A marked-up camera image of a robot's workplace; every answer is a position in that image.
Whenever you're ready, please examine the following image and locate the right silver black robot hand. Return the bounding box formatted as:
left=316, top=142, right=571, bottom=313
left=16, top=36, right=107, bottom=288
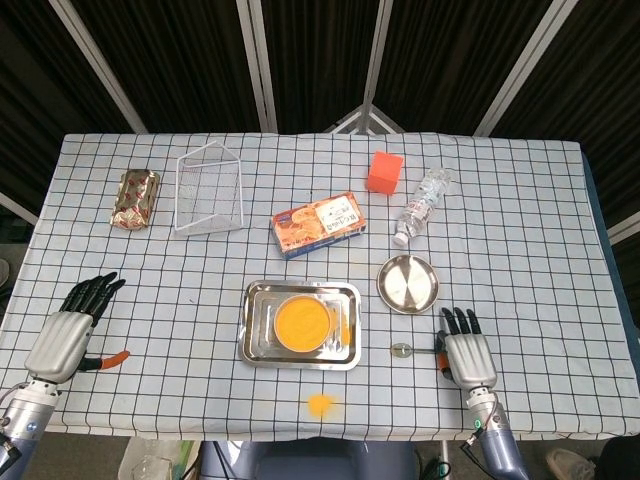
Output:
left=435, top=306, right=499, bottom=390

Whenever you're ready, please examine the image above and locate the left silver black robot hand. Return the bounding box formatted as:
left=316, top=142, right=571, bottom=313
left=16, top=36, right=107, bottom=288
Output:
left=23, top=271, right=132, bottom=386

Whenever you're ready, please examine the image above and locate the metal spoon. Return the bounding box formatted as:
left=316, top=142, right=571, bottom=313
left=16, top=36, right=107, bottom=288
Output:
left=389, top=342, right=444, bottom=360

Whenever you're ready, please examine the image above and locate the white grid-patterned tablecloth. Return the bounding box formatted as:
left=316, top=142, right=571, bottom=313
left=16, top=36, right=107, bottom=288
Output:
left=0, top=131, right=626, bottom=441

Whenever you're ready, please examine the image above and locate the beige bowl of yellow powder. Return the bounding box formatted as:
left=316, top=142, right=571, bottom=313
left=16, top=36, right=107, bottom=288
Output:
left=273, top=294, right=335, bottom=351

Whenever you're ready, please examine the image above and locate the rectangular steel tray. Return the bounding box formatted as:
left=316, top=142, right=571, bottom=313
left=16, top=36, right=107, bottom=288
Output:
left=237, top=279, right=362, bottom=371

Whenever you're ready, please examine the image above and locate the round steel plate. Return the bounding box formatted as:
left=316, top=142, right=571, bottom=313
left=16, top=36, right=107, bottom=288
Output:
left=376, top=253, right=441, bottom=316

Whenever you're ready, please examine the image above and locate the clear plastic bag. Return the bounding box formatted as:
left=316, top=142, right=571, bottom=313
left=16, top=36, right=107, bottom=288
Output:
left=118, top=437, right=201, bottom=480

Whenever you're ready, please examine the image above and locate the beige shoe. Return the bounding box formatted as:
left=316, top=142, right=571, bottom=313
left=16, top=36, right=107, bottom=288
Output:
left=544, top=447, right=596, bottom=480

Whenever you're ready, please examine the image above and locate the clear plastic water bottle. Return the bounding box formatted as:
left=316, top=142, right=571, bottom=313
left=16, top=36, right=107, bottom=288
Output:
left=391, top=167, right=456, bottom=249

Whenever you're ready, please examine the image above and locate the small yellow powder heap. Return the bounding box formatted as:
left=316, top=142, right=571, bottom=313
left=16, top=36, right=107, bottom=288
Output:
left=305, top=392, right=344, bottom=419

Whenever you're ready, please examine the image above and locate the gold red snack packet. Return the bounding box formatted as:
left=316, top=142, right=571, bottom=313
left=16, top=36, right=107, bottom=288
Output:
left=109, top=168, right=161, bottom=232

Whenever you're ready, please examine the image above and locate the blue grey robot torso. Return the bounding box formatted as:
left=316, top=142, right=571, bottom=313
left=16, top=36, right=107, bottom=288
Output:
left=199, top=437, right=421, bottom=480

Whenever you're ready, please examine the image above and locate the orange cube block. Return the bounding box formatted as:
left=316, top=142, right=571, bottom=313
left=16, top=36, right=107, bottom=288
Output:
left=365, top=150, right=405, bottom=195

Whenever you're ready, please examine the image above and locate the orange blue biscuit box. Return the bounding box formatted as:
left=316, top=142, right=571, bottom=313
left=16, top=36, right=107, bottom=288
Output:
left=271, top=191, right=366, bottom=261

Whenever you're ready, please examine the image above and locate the white screen foot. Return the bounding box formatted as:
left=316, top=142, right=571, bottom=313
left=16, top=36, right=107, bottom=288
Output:
left=327, top=102, right=405, bottom=135

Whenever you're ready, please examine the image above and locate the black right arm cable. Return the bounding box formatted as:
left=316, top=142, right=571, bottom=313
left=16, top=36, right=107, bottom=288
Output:
left=459, top=427, right=486, bottom=454

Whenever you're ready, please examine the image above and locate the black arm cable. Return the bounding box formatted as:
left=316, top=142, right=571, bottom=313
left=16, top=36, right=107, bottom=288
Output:
left=0, top=432, right=24, bottom=466
left=459, top=427, right=486, bottom=454

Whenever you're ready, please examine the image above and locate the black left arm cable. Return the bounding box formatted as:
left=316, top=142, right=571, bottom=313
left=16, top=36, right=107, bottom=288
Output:
left=0, top=432, right=24, bottom=466

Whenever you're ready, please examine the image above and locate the white wire mesh basket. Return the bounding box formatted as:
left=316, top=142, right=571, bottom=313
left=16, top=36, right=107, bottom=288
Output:
left=173, top=140, right=245, bottom=238

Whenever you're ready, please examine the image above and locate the black folding screen white frame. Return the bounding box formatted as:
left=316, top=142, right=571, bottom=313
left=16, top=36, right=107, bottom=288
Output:
left=0, top=0, right=640, bottom=241

